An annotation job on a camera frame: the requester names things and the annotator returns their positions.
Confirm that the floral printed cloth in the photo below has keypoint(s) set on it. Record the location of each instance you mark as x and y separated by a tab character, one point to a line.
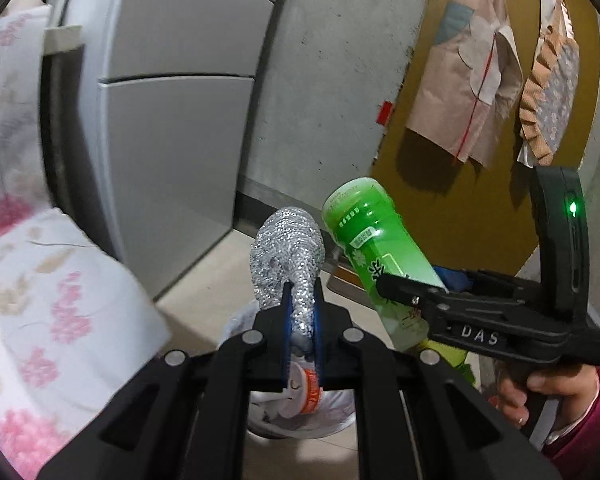
55	285

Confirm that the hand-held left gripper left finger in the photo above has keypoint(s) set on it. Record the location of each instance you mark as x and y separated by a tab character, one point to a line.
220	400

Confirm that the person's right forearm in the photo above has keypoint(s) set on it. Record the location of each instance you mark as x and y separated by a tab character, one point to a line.
595	435

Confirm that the trash bin with plastic liner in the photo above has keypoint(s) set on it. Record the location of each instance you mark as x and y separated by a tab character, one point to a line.
337	410

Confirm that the mustard yellow door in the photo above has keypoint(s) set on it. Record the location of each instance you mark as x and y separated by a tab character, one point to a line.
455	210

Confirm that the orange pleated patterned bag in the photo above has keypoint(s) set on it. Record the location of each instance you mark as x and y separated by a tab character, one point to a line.
550	110

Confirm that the person's right hand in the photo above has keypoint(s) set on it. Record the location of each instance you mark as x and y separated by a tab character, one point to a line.
565	385

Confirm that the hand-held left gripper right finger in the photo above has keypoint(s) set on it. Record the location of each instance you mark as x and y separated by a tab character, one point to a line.
380	410

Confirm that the silver refrigerator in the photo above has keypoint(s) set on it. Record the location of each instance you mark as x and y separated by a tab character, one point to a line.
170	135

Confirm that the small red tag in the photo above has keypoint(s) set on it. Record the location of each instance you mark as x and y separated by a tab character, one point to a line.
384	112

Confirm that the silver glitter pouch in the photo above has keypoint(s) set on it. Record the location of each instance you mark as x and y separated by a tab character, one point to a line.
285	245

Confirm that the green plastic bottle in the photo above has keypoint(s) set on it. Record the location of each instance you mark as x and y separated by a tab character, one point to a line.
365	230

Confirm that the pink paper bag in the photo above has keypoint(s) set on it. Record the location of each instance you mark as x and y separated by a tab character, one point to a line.
460	85

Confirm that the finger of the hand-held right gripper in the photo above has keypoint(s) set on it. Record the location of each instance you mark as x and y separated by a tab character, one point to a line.
460	280
410	290

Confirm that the orange white paper bowl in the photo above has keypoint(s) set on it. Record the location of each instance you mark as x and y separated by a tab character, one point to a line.
307	400

